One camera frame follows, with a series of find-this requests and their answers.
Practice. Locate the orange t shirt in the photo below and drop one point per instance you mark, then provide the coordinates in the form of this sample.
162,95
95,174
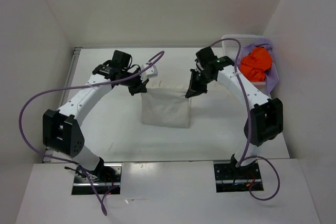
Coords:
255,65

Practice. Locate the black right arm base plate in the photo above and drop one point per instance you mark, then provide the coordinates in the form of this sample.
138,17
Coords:
228,180

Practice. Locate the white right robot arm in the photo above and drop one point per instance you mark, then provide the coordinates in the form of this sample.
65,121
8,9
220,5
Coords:
264,114

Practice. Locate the white plastic laundry basket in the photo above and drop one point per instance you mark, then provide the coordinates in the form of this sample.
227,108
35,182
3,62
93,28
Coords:
230,49

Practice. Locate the lavender t shirt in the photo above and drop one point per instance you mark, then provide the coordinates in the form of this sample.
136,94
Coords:
272,77

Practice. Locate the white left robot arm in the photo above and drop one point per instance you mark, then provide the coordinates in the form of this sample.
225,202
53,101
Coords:
61,128

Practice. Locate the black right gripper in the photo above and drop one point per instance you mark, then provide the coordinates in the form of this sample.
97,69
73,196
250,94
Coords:
194,89

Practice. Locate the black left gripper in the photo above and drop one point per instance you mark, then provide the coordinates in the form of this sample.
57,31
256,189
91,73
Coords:
140,88

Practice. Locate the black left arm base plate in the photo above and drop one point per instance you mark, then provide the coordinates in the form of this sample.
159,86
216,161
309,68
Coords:
110,185

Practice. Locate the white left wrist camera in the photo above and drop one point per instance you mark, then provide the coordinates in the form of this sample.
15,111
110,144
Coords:
148,71

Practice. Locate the white t shirt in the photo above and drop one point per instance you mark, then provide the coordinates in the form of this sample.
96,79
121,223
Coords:
165,105

